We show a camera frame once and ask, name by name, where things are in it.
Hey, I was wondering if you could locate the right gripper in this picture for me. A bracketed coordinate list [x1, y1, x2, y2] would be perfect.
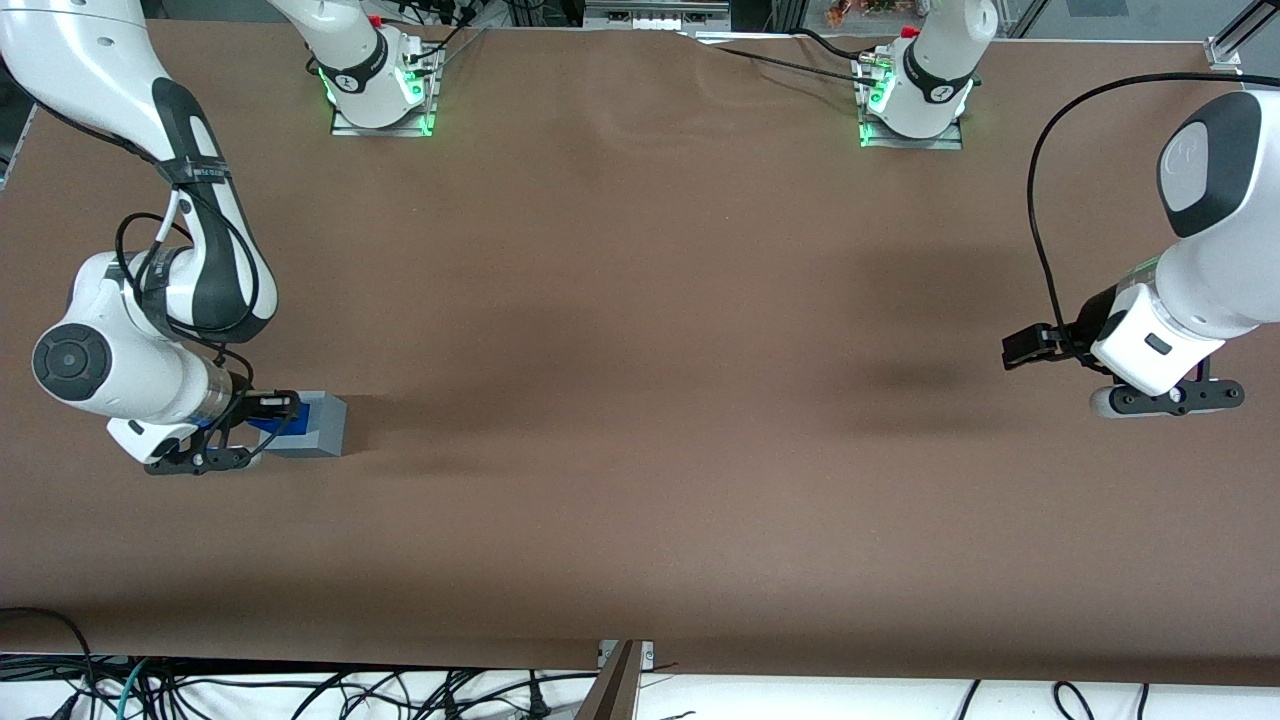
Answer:
[104, 389, 301, 466]

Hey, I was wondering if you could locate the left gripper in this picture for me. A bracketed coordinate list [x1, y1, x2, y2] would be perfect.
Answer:
[1002, 285, 1227, 398]

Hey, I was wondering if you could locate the blue plastic part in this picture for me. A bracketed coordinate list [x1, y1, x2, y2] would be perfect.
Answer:
[248, 400, 312, 438]

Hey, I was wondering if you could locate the gray cube base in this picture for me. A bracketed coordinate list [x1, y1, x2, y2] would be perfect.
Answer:
[262, 390, 349, 459]

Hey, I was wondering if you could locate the aluminium corner profile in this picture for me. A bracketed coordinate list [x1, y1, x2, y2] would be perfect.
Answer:
[1205, 0, 1280, 73]

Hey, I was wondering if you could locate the aluminium edge profile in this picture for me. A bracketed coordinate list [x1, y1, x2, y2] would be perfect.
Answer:
[0, 95, 39, 191]

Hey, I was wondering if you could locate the orange background clutter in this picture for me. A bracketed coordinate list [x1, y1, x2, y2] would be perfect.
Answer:
[825, 0, 901, 26]

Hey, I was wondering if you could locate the table cover sheet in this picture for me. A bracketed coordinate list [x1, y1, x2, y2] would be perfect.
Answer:
[0, 18, 1280, 691]

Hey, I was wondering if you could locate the wooden table leg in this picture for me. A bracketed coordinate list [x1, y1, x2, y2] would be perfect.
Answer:
[575, 640, 641, 720]

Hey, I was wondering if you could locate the white power strip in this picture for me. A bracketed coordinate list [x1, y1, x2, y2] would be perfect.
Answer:
[583, 0, 733, 33]

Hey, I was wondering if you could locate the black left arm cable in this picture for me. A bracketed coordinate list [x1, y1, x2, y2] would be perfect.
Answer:
[1028, 72, 1246, 361]

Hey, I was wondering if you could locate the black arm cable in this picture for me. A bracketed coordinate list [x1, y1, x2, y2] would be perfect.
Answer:
[1028, 72, 1246, 361]
[113, 185, 261, 393]

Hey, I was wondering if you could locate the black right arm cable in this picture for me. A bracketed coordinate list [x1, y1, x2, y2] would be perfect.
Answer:
[113, 185, 261, 393]

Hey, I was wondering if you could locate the black looped floor cable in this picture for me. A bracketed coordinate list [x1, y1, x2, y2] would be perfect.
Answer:
[0, 607, 96, 720]

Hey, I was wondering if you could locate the teal floor cable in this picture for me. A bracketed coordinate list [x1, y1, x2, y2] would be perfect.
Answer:
[115, 655, 151, 720]

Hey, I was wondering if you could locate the short black tabletop cable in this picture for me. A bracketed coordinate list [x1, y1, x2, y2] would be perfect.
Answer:
[795, 28, 871, 63]

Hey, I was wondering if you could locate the long black tabletop cable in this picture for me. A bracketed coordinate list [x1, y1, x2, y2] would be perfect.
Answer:
[712, 45, 881, 86]

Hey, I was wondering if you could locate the black base connector cable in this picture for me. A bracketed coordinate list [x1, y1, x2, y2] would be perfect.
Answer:
[410, 0, 491, 79]

